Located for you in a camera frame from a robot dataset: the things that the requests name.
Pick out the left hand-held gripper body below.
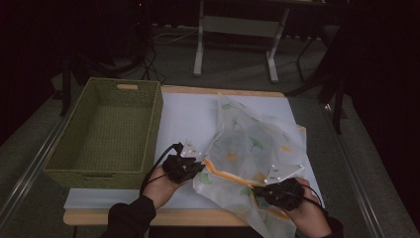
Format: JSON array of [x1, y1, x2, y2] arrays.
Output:
[[160, 138, 203, 185]]

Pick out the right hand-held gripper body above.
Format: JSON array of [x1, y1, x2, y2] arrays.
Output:
[[261, 164, 306, 212]]

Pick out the leaf print mesh laundry bag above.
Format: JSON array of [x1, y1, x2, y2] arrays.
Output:
[[191, 91, 308, 238]]

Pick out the green woven basket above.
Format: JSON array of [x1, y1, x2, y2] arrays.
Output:
[[43, 76, 164, 190]]

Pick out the person's left hand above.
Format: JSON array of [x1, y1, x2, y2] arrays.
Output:
[[141, 165, 186, 210]]

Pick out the person's right hand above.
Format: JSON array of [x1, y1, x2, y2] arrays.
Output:
[[281, 177, 333, 238]]

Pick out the wooden table with white mat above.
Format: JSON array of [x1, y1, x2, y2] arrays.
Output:
[[62, 91, 326, 210]]

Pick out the dark metal stand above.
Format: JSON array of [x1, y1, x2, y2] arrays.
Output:
[[58, 49, 147, 117]]

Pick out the left hand-held gripper cable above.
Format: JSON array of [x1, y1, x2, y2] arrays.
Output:
[[139, 142, 185, 196]]

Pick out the hand-held gripper cable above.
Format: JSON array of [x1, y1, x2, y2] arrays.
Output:
[[139, 142, 185, 196], [296, 182, 327, 213]]

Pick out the right hand-held gripper cable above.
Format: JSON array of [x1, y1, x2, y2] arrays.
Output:
[[296, 182, 327, 213]]

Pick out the grey metal floor rail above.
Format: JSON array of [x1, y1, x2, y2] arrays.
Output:
[[321, 104, 386, 238], [0, 111, 67, 220]]

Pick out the dark chair frame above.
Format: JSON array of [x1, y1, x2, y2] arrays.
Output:
[[284, 16, 352, 135]]

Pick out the black floor cables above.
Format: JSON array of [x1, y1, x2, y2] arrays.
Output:
[[140, 42, 168, 84]]

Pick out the white floor cable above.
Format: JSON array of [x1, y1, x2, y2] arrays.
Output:
[[151, 30, 200, 47]]

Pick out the white metal desk frame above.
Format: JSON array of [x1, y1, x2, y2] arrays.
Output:
[[192, 0, 292, 84]]

